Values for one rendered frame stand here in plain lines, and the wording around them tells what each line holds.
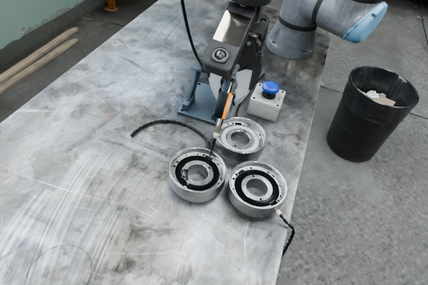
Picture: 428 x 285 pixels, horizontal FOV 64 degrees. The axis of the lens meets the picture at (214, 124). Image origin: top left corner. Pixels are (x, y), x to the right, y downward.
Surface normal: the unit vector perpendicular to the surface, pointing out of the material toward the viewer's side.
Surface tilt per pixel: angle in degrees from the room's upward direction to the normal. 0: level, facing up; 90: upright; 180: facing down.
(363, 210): 0
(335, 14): 85
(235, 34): 29
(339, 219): 0
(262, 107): 90
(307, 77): 0
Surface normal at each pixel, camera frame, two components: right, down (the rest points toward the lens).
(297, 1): -0.68, 0.44
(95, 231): 0.12, -0.72
